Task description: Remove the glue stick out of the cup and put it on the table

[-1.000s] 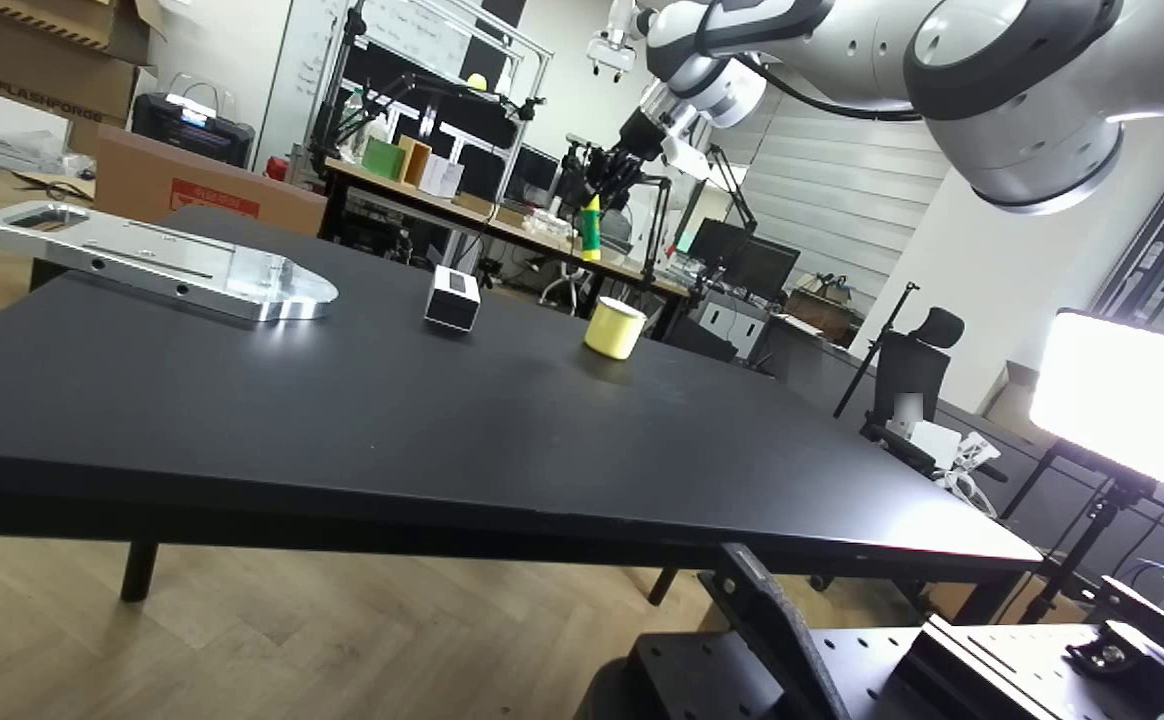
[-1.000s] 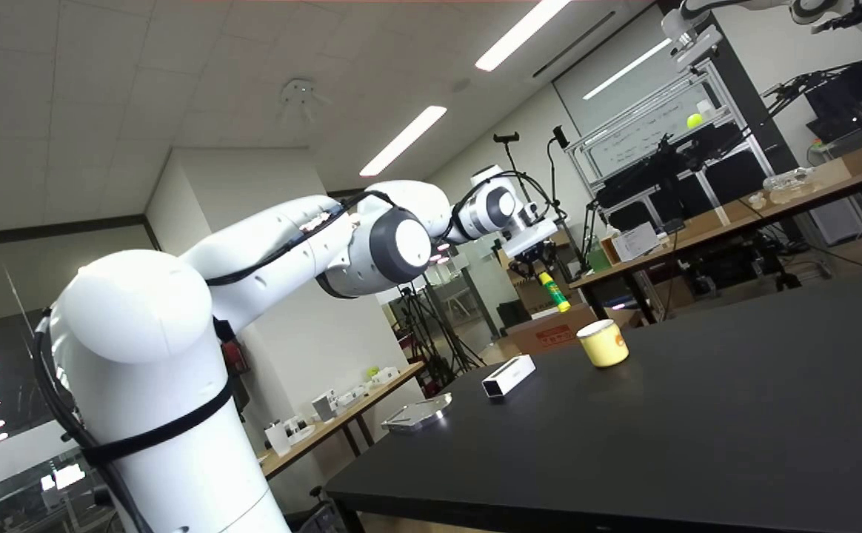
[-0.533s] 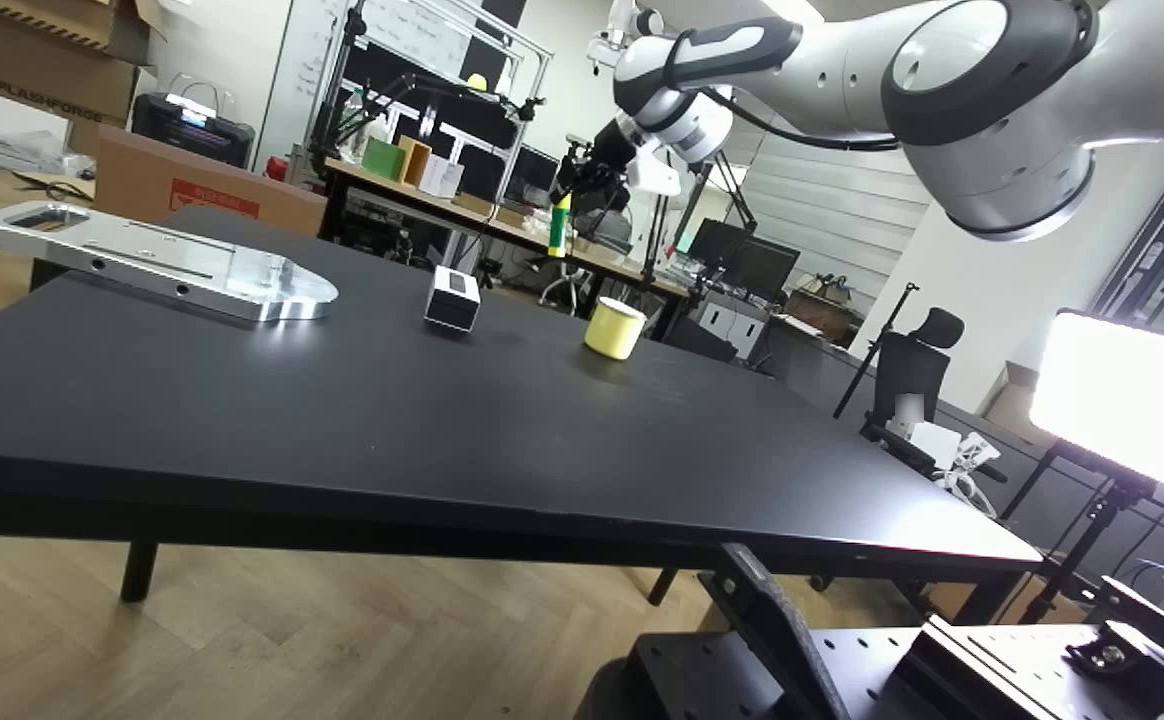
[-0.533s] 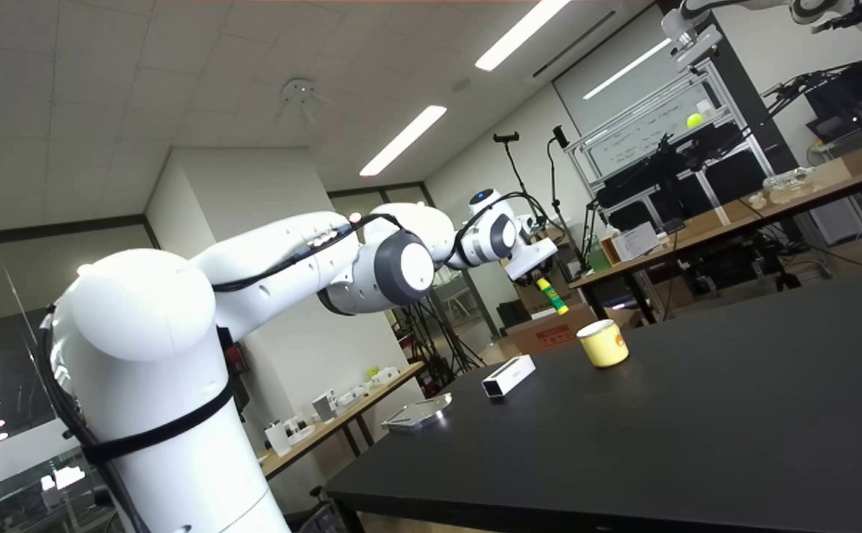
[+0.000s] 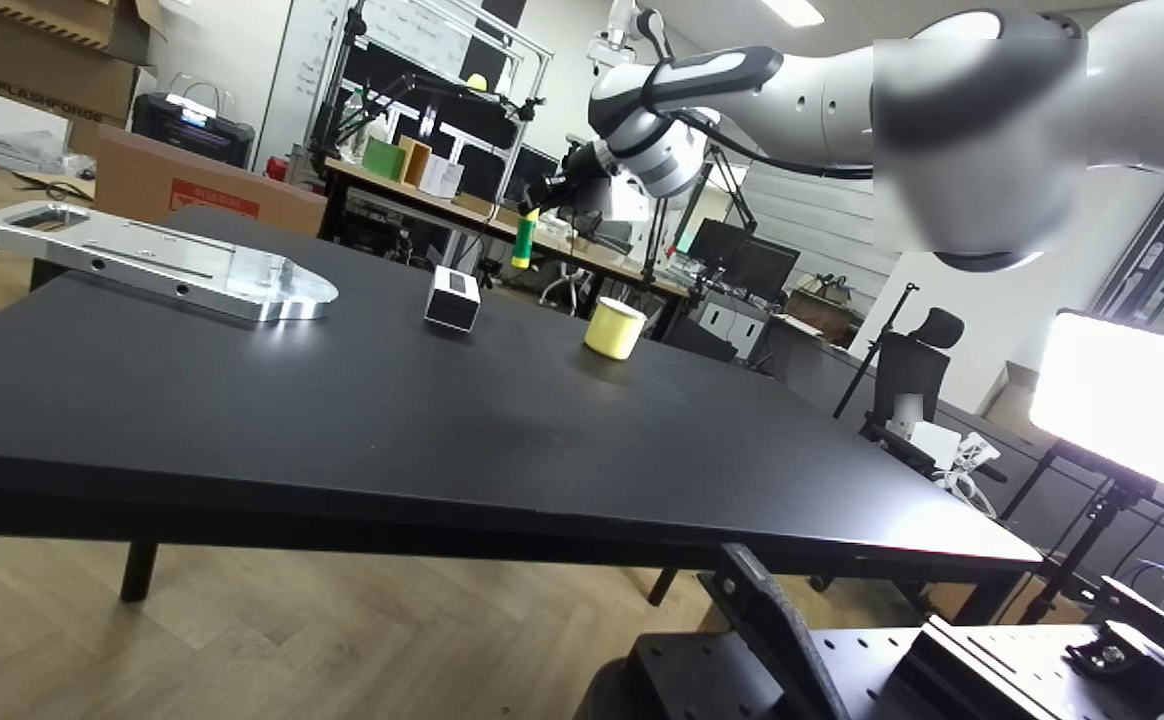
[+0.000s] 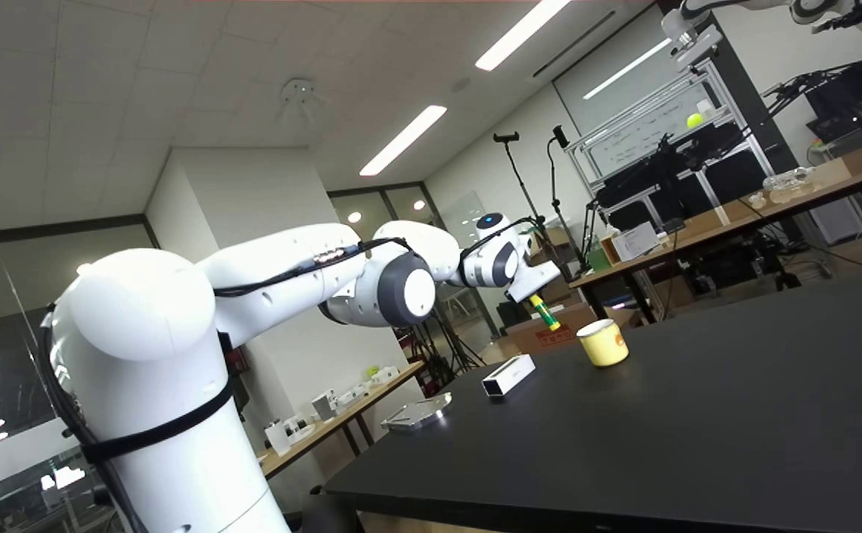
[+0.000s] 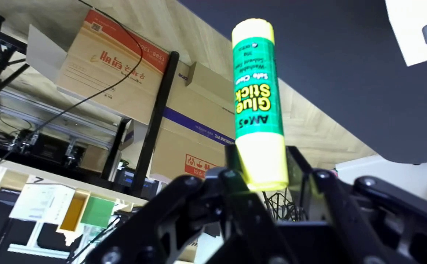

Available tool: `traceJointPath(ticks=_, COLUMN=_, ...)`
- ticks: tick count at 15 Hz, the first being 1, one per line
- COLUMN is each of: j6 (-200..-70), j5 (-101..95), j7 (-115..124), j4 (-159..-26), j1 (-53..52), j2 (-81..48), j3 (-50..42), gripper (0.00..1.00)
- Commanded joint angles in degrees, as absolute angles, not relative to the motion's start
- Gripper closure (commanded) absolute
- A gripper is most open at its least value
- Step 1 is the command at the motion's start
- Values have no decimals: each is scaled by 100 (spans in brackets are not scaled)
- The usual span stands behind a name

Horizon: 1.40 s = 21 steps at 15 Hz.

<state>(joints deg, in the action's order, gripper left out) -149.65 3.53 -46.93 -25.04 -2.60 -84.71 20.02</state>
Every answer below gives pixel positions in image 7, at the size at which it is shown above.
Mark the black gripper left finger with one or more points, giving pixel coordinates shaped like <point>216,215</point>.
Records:
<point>207,214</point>

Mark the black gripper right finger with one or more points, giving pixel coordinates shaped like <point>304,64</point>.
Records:
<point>379,220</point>

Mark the green yellow glue stick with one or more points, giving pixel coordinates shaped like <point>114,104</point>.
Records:
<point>257,96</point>

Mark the cardboard box with red label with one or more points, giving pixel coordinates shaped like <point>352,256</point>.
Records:
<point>192,117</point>

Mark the green box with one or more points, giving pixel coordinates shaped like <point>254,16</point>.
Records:
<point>97,211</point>

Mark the black metal bench leg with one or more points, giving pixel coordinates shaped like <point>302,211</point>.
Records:
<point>156,117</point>

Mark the orange box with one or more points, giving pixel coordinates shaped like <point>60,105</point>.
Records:
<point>73,211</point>

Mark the cardboard box with red writing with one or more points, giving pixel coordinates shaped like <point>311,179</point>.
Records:
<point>110,63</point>

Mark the small white black box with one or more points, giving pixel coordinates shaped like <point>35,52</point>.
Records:
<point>412,29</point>

